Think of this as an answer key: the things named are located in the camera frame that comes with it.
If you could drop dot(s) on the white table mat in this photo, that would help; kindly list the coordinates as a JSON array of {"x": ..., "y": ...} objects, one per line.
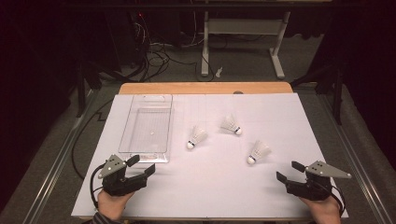
[{"x": 218, "y": 186}]

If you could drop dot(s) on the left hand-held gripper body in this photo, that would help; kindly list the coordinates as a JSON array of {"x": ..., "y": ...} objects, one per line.
[{"x": 120, "y": 185}]

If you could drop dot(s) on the white metal desk frame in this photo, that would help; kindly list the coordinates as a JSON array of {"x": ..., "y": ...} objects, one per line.
[{"x": 246, "y": 26}]

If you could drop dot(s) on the black metal stand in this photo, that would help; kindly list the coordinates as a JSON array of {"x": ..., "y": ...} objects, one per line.
[
  {"x": 81, "y": 99},
  {"x": 337, "y": 102}
]

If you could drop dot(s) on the small white floor object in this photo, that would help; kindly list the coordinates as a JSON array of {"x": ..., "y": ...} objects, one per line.
[{"x": 219, "y": 72}]

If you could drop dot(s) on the person's right hand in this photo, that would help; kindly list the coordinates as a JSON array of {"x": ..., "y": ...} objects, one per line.
[{"x": 325, "y": 211}]

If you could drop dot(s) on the black equipment tower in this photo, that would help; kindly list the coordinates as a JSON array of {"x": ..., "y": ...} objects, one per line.
[{"x": 124, "y": 37}]

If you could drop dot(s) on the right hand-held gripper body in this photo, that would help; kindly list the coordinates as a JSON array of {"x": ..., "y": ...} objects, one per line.
[{"x": 314, "y": 189}]

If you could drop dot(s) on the white shuttlecock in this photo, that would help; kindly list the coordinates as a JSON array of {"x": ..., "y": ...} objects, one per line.
[
  {"x": 197, "y": 135},
  {"x": 260, "y": 151},
  {"x": 230, "y": 124}
]

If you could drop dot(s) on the wooden table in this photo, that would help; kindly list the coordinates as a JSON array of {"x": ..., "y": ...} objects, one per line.
[{"x": 202, "y": 88}]

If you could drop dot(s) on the clear plastic tray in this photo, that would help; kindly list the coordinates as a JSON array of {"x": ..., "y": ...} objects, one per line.
[{"x": 146, "y": 124}]

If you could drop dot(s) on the person's left hand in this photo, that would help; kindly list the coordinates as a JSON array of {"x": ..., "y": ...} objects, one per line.
[{"x": 112, "y": 205}]

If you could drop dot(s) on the aluminium floor rail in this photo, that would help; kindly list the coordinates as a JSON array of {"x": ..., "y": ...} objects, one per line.
[
  {"x": 362, "y": 179},
  {"x": 57, "y": 168}
]

